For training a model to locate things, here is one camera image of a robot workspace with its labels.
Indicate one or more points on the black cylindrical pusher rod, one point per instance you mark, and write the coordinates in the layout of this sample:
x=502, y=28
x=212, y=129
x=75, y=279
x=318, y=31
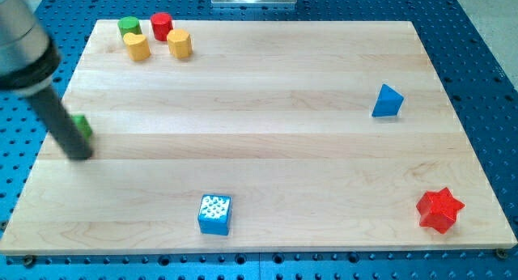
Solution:
x=48, y=107

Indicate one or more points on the green star block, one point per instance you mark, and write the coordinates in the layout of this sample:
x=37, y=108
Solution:
x=83, y=125

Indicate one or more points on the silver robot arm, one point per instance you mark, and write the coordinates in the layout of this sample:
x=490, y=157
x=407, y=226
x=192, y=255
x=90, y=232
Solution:
x=29, y=58

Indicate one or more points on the yellow heart block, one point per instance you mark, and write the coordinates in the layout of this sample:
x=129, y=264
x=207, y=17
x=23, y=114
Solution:
x=137, y=46

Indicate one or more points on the red star block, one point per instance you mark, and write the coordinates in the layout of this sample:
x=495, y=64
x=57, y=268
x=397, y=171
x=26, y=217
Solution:
x=438, y=210

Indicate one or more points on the green cylinder block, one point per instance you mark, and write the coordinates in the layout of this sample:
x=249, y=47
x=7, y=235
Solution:
x=129, y=24

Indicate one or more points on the red cylinder block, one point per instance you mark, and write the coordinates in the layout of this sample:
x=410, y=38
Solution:
x=161, y=24

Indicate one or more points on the yellow hexagon block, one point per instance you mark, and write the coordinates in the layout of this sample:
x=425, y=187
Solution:
x=179, y=43

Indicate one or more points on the blue cube block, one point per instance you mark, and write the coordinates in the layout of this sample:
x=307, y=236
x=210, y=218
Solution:
x=214, y=215

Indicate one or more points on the wooden board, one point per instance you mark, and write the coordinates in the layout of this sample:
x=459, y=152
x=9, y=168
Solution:
x=276, y=115

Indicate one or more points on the blue triangle block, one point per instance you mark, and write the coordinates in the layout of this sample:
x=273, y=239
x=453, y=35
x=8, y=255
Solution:
x=388, y=102

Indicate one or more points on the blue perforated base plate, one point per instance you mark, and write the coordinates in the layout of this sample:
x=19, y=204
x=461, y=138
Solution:
x=483, y=94

